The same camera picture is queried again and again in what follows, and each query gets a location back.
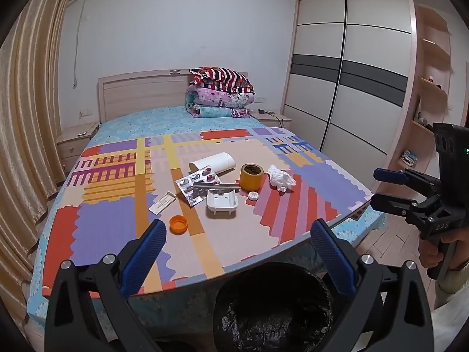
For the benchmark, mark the flat white paper card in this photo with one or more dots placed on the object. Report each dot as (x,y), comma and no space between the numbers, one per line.
(162,202)

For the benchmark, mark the crumpled white tissue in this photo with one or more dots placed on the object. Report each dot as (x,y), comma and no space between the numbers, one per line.
(280,179)

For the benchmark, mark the wooden nightstand with power strip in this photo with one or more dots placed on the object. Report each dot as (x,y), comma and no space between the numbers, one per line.
(273,119)

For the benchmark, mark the pink floral folded blanket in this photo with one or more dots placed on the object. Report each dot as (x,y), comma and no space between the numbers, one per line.
(216,104)

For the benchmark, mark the small blister pack red capsules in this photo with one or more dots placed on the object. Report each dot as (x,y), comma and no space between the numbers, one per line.
(209,176)

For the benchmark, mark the striped folded blanket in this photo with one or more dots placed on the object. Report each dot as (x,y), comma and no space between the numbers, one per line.
(223,77)

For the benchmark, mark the white cardboard tube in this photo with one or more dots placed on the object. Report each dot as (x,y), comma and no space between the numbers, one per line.
(218,161)

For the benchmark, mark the blue item on shelf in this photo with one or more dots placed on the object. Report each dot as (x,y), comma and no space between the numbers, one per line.
(409,157)

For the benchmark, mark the person's right hand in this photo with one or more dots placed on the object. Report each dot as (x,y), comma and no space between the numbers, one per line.
(460,245)

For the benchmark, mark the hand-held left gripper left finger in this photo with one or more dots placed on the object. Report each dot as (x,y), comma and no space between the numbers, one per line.
(146,253)

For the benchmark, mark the yellow tape roll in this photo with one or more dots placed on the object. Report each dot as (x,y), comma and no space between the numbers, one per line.
(251,179)

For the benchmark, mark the small white bottle cap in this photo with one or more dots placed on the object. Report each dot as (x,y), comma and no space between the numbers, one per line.
(253,196)

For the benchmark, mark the orange bottle cap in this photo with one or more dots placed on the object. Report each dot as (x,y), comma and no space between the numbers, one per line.
(178,224)

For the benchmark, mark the silver metal strip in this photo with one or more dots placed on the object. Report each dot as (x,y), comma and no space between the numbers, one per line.
(220,187)

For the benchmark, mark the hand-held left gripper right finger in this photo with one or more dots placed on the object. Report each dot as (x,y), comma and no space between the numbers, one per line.
(331,255)

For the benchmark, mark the wooden nightstand with remote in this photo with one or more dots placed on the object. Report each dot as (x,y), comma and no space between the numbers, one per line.
(71,146)

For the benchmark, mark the trash bin with black bag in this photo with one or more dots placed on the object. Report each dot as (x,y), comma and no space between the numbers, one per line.
(273,311)

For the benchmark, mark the person's right forearm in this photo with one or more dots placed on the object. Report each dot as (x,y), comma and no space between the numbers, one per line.
(456,286)

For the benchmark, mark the beige curtain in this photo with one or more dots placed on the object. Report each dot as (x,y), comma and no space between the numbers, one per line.
(25,117)

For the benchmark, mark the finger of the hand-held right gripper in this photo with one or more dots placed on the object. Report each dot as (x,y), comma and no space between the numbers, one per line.
(388,202)
(390,175)

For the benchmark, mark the wooden bed headboard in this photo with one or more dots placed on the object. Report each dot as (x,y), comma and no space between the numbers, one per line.
(143,91)

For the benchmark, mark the wooden corner shelf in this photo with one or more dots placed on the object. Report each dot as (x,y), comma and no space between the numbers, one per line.
(430,91)

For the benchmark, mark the white plastic box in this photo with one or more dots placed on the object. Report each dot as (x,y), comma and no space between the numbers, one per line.
(221,203)

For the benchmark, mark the sliding door wardrobe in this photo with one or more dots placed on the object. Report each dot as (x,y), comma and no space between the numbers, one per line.
(348,80)

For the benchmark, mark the large silver blister pack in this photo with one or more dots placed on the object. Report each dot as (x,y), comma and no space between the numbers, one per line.
(187,192)

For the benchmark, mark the colourful foam mat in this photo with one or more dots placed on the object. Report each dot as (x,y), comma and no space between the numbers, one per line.
(110,220)

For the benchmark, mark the bed with blue sheet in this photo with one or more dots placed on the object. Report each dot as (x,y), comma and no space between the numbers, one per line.
(146,119)

